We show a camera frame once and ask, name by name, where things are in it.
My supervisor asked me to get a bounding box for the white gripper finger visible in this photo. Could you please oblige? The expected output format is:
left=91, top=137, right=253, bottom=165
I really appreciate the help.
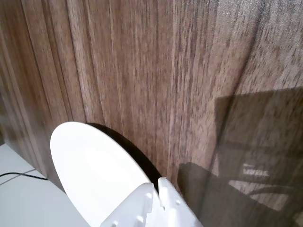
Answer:
left=100, top=182, right=154, bottom=227
left=158, top=177, right=204, bottom=227

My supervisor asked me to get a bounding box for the white round plate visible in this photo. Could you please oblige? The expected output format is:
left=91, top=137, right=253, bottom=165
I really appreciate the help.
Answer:
left=49, top=121, right=153, bottom=227

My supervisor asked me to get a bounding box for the thin black cable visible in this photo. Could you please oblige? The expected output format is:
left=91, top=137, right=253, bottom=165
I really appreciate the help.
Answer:
left=0, top=172, right=48, bottom=181

